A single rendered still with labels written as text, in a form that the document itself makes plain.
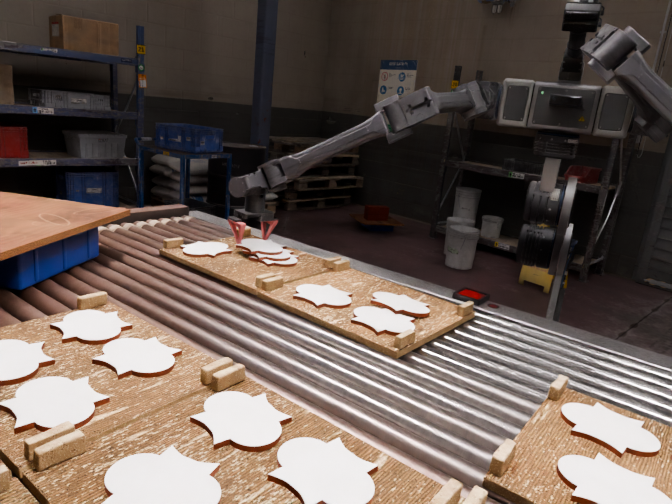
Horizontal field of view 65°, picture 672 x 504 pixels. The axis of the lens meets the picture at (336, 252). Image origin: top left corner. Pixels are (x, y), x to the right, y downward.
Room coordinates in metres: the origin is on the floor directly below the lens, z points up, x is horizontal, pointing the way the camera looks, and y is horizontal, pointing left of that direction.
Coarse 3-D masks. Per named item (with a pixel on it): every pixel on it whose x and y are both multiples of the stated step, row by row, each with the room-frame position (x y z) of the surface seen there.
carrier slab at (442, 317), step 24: (288, 288) 1.24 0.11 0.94; (336, 288) 1.28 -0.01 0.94; (360, 288) 1.30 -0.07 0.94; (384, 288) 1.32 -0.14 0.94; (408, 288) 1.34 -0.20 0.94; (312, 312) 1.10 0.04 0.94; (336, 312) 1.12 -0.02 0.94; (432, 312) 1.18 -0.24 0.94; (456, 312) 1.20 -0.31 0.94; (360, 336) 1.01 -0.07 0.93; (384, 336) 1.02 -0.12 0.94; (432, 336) 1.06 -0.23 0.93
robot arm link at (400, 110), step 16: (416, 96) 1.42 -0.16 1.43; (432, 96) 1.43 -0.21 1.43; (448, 96) 1.53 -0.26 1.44; (464, 96) 1.63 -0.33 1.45; (400, 112) 1.43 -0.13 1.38; (416, 112) 1.42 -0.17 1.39; (432, 112) 1.41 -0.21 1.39; (448, 112) 1.61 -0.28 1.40; (464, 112) 1.69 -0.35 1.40; (480, 112) 1.70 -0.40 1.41; (400, 128) 1.42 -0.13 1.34
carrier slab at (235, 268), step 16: (224, 240) 1.62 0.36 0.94; (176, 256) 1.41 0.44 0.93; (224, 256) 1.45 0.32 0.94; (240, 256) 1.47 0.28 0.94; (304, 256) 1.54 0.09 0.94; (208, 272) 1.32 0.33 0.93; (224, 272) 1.31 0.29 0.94; (240, 272) 1.33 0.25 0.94; (256, 272) 1.34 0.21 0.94; (272, 272) 1.36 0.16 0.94; (288, 272) 1.37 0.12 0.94; (304, 272) 1.38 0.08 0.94; (320, 272) 1.41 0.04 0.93; (240, 288) 1.25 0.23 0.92; (256, 288) 1.22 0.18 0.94
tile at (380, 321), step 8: (360, 312) 1.11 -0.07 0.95; (368, 312) 1.11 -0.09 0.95; (376, 312) 1.12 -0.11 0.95; (384, 312) 1.12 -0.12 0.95; (392, 312) 1.13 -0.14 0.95; (352, 320) 1.07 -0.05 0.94; (360, 320) 1.06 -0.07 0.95; (368, 320) 1.07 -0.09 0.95; (376, 320) 1.07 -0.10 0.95; (384, 320) 1.08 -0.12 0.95; (392, 320) 1.08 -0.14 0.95; (400, 320) 1.09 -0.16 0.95; (408, 320) 1.09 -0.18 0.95; (368, 328) 1.05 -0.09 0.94; (376, 328) 1.03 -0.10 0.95; (384, 328) 1.03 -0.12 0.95; (392, 328) 1.04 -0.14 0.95; (400, 328) 1.04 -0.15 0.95; (408, 328) 1.05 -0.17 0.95
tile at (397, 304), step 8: (376, 296) 1.20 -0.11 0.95; (384, 296) 1.21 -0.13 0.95; (392, 296) 1.22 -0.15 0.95; (400, 296) 1.24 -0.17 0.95; (376, 304) 1.16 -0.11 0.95; (384, 304) 1.15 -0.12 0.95; (392, 304) 1.16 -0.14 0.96; (400, 304) 1.17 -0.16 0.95; (408, 304) 1.18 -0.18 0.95; (416, 304) 1.19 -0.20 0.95; (424, 304) 1.20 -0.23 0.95; (400, 312) 1.13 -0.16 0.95; (408, 312) 1.13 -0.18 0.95; (416, 312) 1.12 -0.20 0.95; (424, 312) 1.13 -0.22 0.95
